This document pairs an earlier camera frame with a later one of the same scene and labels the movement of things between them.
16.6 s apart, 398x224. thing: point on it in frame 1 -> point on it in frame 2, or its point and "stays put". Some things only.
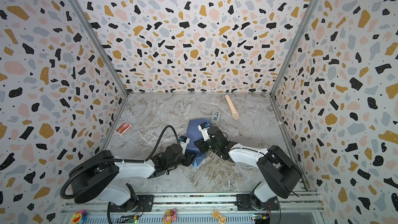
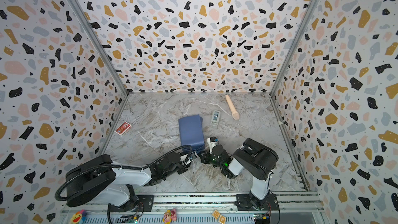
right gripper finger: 202,145 -> 204,156
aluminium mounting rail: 94,208 stays put
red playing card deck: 123,128 stays put
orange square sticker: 222,219 stays put
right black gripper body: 204,144 -> 209,156
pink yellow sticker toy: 169,215 stays put
